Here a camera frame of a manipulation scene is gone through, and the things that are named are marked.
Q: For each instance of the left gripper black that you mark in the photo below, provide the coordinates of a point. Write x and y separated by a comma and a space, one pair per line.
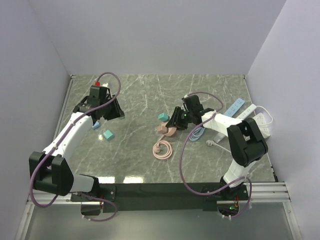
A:
117, 111

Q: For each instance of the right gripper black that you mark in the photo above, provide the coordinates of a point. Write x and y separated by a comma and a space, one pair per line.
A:
175, 121

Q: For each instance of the pink round power strip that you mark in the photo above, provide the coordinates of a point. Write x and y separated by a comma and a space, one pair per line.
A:
171, 130

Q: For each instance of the teal dual USB charger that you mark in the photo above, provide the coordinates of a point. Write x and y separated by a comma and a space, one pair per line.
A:
163, 117

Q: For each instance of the green charger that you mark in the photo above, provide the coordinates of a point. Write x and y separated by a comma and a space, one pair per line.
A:
108, 135

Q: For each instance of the blue plug adapter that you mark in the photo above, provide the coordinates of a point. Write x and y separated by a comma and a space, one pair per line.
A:
96, 125

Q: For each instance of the blue long power strip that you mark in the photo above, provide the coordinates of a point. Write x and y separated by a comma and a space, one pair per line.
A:
232, 110

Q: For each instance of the pink brown charger plug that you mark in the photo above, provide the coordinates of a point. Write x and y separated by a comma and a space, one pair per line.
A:
162, 129

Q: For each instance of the white power strip coloured sockets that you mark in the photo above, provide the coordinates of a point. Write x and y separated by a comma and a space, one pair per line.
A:
246, 113

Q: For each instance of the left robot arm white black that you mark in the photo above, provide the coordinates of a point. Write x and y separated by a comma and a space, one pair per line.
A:
49, 169

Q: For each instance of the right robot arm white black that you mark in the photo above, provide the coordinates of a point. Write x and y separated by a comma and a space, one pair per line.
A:
247, 144

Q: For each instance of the black base bar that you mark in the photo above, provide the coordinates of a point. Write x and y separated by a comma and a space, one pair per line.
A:
170, 196

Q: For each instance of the white triangular power strip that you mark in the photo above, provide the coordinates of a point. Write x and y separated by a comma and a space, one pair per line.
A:
262, 125

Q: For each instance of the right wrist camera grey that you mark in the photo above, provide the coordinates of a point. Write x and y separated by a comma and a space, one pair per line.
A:
184, 103

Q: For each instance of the aluminium rail frame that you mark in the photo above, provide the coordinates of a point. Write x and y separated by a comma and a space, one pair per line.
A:
262, 192

